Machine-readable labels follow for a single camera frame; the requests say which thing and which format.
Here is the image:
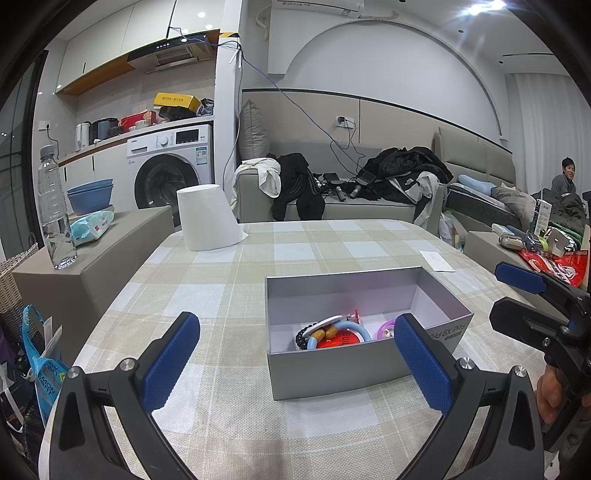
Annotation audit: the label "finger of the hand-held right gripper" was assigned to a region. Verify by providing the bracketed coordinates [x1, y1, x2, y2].
[489, 298, 575, 354]
[495, 261, 591, 312]

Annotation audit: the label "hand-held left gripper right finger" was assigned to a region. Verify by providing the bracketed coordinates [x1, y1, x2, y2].
[393, 313, 546, 480]

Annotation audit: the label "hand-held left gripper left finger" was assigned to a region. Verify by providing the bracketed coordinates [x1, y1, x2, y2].
[46, 311, 201, 480]

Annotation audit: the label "blue ring toy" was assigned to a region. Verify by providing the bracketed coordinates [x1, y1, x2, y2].
[307, 320, 373, 352]

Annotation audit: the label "red round badge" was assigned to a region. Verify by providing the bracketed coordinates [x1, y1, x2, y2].
[316, 333, 362, 348]

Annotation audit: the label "grey cardboard box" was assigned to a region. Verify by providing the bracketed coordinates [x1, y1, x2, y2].
[264, 266, 475, 401]

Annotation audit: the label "white round pin badge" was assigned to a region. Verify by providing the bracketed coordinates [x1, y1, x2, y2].
[306, 314, 345, 330]

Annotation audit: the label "black spiral hair tie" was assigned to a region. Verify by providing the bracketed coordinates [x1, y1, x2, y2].
[294, 325, 320, 352]

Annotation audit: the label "person's right hand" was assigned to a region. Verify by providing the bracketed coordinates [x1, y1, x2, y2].
[534, 367, 568, 426]

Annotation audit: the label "red snack packet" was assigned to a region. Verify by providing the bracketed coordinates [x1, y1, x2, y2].
[518, 249, 590, 290]

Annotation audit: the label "grey upholstered stool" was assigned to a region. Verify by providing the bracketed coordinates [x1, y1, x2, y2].
[11, 205, 175, 334]
[463, 231, 591, 298]

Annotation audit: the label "white and blue carton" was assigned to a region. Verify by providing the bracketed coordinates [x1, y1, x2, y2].
[533, 199, 553, 236]

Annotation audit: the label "white paper card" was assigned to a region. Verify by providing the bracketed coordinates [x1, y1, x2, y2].
[419, 250, 454, 272]

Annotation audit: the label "light blue pillow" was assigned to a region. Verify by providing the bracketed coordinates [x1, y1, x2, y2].
[458, 174, 498, 195]

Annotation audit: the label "blue shopping bag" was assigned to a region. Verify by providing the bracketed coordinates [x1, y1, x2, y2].
[20, 304, 71, 426]

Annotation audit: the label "white and black jacket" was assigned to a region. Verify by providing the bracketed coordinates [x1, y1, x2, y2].
[387, 171, 443, 219]

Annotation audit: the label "white paper roll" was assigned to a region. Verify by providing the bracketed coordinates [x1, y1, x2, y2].
[177, 184, 249, 253]

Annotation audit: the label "white curtain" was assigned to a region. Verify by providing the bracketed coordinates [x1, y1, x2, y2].
[505, 71, 591, 195]

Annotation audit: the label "wet wipes pack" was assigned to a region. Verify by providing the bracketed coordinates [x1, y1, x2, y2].
[69, 210, 116, 246]

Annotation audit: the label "grey sofa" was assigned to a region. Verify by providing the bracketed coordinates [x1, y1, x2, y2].
[231, 156, 447, 232]

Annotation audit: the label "wicker basket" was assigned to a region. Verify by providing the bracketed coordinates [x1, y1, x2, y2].
[0, 242, 40, 325]

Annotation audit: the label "blue plastic basin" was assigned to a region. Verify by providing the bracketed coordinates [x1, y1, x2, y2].
[68, 185, 115, 216]
[67, 178, 114, 195]

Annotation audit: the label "clear water bottle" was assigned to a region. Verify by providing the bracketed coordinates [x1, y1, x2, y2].
[37, 144, 79, 271]

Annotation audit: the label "white washing machine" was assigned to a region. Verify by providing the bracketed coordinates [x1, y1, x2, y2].
[126, 124, 216, 214]

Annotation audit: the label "white garment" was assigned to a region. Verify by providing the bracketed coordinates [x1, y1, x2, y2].
[237, 158, 283, 199]

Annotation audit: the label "black striped trousers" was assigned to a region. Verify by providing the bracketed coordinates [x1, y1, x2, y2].
[272, 153, 327, 222]

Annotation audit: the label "red box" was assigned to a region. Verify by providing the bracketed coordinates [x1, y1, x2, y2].
[121, 111, 158, 133]

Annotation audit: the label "grey cushion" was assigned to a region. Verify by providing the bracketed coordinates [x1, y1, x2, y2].
[240, 99, 271, 160]

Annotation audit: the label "yellow cardboard box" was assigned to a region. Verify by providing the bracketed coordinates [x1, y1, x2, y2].
[153, 92, 202, 111]

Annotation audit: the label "range hood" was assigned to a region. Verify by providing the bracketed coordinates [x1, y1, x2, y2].
[126, 29, 221, 73]

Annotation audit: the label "white air conditioner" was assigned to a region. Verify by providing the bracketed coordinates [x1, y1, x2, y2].
[271, 0, 366, 20]

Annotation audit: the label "white wall cabinet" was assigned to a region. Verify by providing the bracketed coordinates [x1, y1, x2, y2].
[54, 0, 177, 96]

